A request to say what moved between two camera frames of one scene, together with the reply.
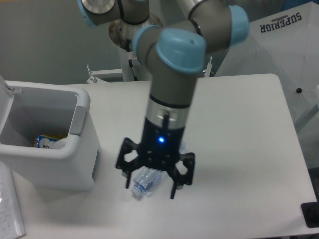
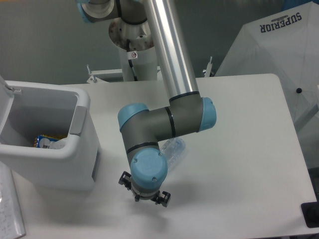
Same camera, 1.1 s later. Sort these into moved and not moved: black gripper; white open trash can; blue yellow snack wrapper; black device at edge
Moved: black gripper
Not moved: white open trash can; blue yellow snack wrapper; black device at edge
